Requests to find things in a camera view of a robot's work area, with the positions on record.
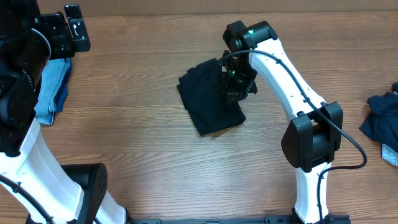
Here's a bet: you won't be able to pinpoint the light denim fabric piece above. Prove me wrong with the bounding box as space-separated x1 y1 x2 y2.
381 144 398 167

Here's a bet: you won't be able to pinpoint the folded light blue jeans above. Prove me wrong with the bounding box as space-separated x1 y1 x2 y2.
35 58 72 125

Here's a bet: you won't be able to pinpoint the dark navy garment pile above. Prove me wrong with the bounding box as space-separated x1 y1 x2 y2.
359 82 397 150

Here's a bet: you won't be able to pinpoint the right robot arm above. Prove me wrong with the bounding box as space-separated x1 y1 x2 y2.
220 21 349 223

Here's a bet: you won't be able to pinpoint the black garment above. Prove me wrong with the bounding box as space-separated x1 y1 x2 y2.
177 58 246 136

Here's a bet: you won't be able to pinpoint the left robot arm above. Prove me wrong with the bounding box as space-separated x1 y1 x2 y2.
1 0 132 223

